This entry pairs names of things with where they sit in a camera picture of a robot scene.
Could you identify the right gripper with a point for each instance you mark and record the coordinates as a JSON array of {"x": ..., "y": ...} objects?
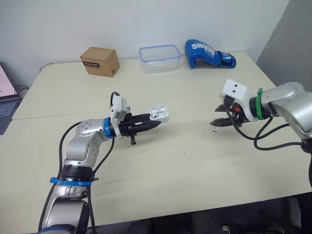
[{"x": 237, "y": 114}]

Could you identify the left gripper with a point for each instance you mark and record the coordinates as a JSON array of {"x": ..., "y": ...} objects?
[{"x": 129, "y": 125}]

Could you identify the grey laptop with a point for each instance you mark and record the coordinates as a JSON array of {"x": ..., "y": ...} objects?
[{"x": 6, "y": 107}]

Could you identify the robot body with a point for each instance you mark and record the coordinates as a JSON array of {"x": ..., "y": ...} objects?
[{"x": 175, "y": 225}]

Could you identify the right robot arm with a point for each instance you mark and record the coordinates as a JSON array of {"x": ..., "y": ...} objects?
[{"x": 290, "y": 107}]

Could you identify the clear blue-rimmed plastic container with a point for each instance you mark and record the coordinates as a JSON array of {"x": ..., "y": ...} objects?
[{"x": 159, "y": 59}]

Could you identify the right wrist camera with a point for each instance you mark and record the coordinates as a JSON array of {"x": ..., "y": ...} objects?
[{"x": 235, "y": 89}]

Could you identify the blue boxing glove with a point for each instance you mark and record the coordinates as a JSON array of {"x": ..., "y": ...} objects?
[{"x": 204, "y": 54}]

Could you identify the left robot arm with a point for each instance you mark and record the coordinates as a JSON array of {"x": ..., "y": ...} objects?
[{"x": 78, "y": 146}]

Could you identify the white earbud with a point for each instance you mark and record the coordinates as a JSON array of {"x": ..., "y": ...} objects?
[{"x": 216, "y": 129}]

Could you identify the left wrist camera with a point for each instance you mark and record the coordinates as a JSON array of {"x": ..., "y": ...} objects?
[{"x": 117, "y": 107}]

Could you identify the white earbud case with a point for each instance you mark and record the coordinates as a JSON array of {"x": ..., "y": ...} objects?
[{"x": 162, "y": 112}]

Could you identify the brown cardboard box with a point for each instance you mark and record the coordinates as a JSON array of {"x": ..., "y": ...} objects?
[{"x": 98, "y": 61}]

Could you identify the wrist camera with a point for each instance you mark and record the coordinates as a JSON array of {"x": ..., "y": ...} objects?
[
  {"x": 117, "y": 107},
  {"x": 235, "y": 89}
]

